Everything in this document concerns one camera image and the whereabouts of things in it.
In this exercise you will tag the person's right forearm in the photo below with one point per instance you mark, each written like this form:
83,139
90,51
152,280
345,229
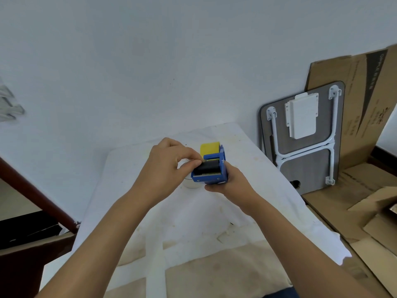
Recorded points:
297,248

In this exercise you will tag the loose brown cardboard piece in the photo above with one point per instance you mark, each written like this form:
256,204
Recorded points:
377,214

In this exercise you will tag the white folding table legs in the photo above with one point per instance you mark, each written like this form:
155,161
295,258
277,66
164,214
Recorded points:
332,133

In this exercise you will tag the white plastic drawer box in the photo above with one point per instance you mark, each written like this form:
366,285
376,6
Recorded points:
302,116

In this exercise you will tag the person's left thumb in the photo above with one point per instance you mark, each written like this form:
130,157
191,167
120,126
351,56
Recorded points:
191,168

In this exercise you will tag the blue and yellow tape dispenser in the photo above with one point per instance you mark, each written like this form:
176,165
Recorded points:
211,166

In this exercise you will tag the white table cloth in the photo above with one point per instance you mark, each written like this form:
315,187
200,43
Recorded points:
198,220

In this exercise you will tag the person's right hand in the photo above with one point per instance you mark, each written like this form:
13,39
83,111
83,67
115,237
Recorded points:
237,189

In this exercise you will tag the person's left hand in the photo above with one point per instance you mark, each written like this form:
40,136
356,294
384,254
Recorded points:
161,170

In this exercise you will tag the black flat panel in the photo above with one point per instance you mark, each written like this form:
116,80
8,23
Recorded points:
28,234

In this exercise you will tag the flattened brown cardboard sheet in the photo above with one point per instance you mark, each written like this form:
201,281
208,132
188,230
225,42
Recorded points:
338,207

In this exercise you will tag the person's left forearm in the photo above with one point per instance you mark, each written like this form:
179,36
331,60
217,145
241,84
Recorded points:
102,245

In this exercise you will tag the grey folding table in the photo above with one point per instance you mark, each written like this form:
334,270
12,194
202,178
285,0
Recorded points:
305,170

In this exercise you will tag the person's right thumb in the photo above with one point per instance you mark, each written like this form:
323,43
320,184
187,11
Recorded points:
230,171

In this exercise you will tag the white wall hanger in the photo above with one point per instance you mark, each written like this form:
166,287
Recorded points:
9,103

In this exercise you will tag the person's blue trousers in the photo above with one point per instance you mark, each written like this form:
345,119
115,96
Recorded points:
280,293

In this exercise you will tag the large printed cardboard sheet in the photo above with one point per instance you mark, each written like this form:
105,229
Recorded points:
363,99

